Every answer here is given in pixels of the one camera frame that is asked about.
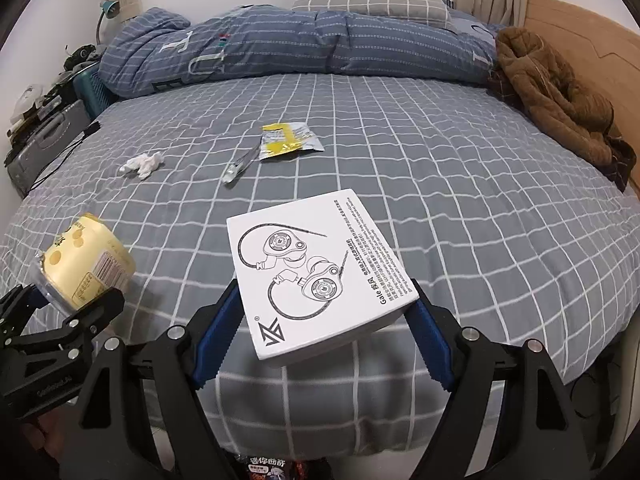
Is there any grey suitcase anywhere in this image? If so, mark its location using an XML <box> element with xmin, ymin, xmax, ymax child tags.
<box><xmin>5</xmin><ymin>100</ymin><xmax>93</xmax><ymax>198</ymax></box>

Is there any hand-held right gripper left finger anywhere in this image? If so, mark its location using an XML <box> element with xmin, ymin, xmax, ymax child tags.
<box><xmin>60</xmin><ymin>277</ymin><xmax>246</xmax><ymax>480</ymax></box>

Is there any crumpled white wrapper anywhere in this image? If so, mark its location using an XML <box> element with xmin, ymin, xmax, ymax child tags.
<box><xmin>119</xmin><ymin>152</ymin><xmax>166</xmax><ymax>179</ymax></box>

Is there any yellow cheese-print plastic cup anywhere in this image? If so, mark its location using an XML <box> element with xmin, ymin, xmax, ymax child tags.
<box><xmin>32</xmin><ymin>213</ymin><xmax>136</xmax><ymax>313</ymax></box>

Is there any black cable with adapter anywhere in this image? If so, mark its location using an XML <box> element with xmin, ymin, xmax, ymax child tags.
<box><xmin>30</xmin><ymin>121</ymin><xmax>103</xmax><ymax>192</ymax></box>

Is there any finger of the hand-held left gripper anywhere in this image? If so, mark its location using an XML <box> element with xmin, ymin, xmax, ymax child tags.
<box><xmin>0</xmin><ymin>284</ymin><xmax>40</xmax><ymax>347</ymax></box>
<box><xmin>10</xmin><ymin>287</ymin><xmax>127</xmax><ymax>357</ymax></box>

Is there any pile of dark clutter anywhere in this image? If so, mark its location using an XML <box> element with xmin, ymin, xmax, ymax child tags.
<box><xmin>60</xmin><ymin>45</ymin><xmax>106</xmax><ymax>81</ymax></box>

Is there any teal desk lamp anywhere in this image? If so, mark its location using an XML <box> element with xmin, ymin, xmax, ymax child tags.
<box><xmin>95</xmin><ymin>0</ymin><xmax>121</xmax><ymax>46</ymax></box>

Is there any brown cookie box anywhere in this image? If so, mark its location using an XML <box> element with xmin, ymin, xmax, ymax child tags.
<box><xmin>235</xmin><ymin>452</ymin><xmax>333</xmax><ymax>480</ymax></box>

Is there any white rounded object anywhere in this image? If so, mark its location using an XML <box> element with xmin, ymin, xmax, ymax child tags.
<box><xmin>11</xmin><ymin>84</ymin><xmax>43</xmax><ymax>123</ymax></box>

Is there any grey checked pillow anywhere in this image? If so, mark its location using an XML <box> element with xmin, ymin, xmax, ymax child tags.
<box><xmin>291</xmin><ymin>0</ymin><xmax>453</xmax><ymax>28</ymax></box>

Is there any wooden headboard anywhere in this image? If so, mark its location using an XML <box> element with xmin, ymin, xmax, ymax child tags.
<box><xmin>522</xmin><ymin>0</ymin><xmax>640</xmax><ymax>201</ymax></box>

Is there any white earphone box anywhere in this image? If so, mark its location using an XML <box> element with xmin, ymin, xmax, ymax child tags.
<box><xmin>226</xmin><ymin>188</ymin><xmax>420</xmax><ymax>362</ymax></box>

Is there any brown fleece jacket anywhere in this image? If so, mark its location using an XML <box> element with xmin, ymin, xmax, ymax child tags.
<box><xmin>487</xmin><ymin>27</ymin><xmax>638</xmax><ymax>192</ymax></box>

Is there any teal suitcase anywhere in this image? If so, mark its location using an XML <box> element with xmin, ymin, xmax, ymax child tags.
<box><xmin>72</xmin><ymin>67</ymin><xmax>116</xmax><ymax>116</ymax></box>

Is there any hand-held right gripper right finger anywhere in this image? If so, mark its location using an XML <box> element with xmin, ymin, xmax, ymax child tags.
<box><xmin>405</xmin><ymin>280</ymin><xmax>608</xmax><ymax>480</ymax></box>

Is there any yellow and silver snack wrapper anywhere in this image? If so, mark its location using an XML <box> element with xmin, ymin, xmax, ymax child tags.
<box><xmin>258</xmin><ymin>121</ymin><xmax>325</xmax><ymax>162</ymax></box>

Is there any blue striped duvet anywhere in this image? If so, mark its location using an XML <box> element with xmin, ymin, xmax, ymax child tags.
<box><xmin>97</xmin><ymin>4</ymin><xmax>506</xmax><ymax>98</ymax></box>

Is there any clear plastic strip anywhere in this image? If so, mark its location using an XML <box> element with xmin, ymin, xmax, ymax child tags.
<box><xmin>223</xmin><ymin>141</ymin><xmax>262</xmax><ymax>187</ymax></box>

